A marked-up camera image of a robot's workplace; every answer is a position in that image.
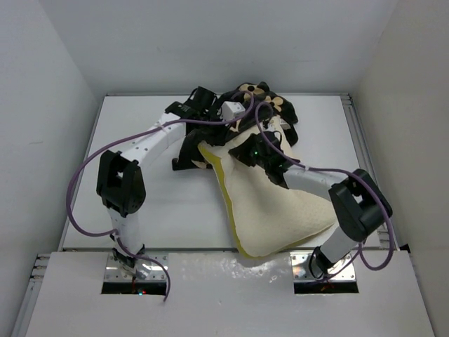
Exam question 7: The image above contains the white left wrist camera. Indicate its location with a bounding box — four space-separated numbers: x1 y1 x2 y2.
220 101 246 121

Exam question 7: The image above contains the cream contoured pillow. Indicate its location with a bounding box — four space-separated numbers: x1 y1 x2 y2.
198 128 337 258

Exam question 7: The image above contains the metal base plate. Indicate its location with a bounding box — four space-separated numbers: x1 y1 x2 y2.
103 253 168 284
290 251 356 283

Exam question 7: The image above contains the aluminium frame rail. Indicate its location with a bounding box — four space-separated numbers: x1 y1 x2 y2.
340 93 398 250
11 254 51 337

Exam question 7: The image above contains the aluminium frame rail left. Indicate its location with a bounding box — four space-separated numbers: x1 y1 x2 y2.
11 254 51 337

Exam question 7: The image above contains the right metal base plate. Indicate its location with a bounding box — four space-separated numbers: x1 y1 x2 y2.
290 251 356 283

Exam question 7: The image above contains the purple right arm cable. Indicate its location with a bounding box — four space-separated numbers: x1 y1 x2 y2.
255 101 394 282

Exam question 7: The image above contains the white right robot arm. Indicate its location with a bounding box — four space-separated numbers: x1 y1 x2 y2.
229 131 393 279

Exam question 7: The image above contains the aluminium frame rail right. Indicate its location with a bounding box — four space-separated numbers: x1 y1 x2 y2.
340 93 398 250

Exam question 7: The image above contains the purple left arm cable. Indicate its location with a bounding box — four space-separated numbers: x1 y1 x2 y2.
66 91 255 303

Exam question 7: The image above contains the black floral plush pillowcase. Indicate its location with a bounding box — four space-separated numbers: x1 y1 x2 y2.
172 81 298 171

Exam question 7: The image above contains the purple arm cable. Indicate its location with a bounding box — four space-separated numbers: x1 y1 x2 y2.
66 91 255 303
255 101 394 282

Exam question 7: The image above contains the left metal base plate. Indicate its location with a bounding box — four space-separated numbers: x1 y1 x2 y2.
103 253 168 284

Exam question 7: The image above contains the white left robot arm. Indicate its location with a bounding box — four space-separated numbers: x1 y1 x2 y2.
96 86 218 272

